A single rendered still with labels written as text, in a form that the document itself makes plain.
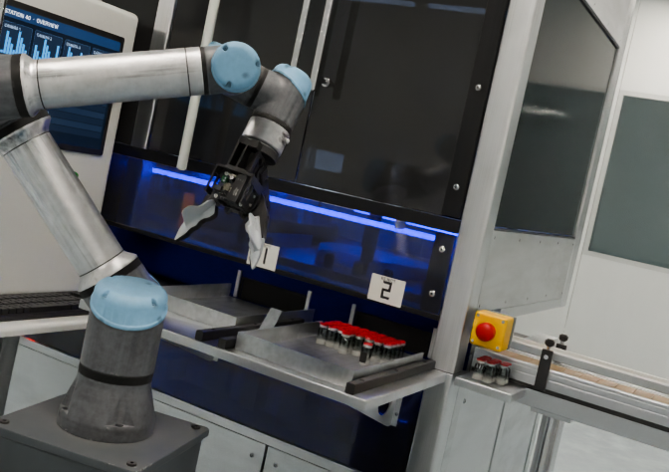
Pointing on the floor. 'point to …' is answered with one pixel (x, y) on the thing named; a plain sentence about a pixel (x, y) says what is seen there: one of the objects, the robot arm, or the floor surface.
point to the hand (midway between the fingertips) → (214, 257)
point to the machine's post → (480, 215)
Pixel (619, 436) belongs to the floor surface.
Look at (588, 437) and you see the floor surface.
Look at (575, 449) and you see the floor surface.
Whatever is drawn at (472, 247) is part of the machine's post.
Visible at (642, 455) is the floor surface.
